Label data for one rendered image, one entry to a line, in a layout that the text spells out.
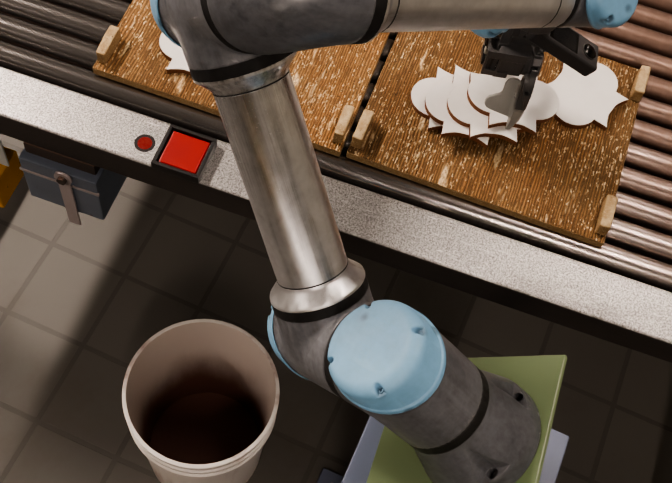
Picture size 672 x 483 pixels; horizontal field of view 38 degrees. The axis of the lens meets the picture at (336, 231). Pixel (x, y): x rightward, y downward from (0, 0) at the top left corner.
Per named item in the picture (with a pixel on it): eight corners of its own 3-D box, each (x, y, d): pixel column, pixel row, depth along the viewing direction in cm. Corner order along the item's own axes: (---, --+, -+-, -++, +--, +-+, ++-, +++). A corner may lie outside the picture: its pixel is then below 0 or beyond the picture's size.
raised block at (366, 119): (360, 150, 150) (362, 140, 148) (349, 146, 150) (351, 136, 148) (373, 121, 153) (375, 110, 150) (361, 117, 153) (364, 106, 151)
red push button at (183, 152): (195, 178, 147) (195, 173, 146) (158, 165, 148) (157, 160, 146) (210, 147, 150) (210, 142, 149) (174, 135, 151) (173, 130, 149)
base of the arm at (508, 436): (517, 511, 107) (469, 472, 102) (412, 490, 118) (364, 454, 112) (556, 387, 113) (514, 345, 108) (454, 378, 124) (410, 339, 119)
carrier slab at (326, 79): (339, 157, 151) (340, 152, 150) (93, 73, 154) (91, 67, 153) (404, -3, 168) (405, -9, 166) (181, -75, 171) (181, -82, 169)
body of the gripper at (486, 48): (481, 37, 146) (501, -19, 136) (538, 46, 146) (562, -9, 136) (478, 78, 142) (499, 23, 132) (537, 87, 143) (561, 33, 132)
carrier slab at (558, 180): (600, 248, 148) (604, 243, 146) (345, 157, 151) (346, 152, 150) (644, 77, 164) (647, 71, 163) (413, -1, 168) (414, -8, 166)
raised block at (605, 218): (605, 237, 147) (611, 228, 144) (593, 233, 147) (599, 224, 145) (613, 205, 150) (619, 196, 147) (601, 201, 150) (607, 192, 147)
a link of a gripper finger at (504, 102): (476, 123, 149) (490, 68, 144) (515, 129, 149) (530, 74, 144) (477, 133, 147) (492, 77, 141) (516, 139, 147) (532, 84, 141)
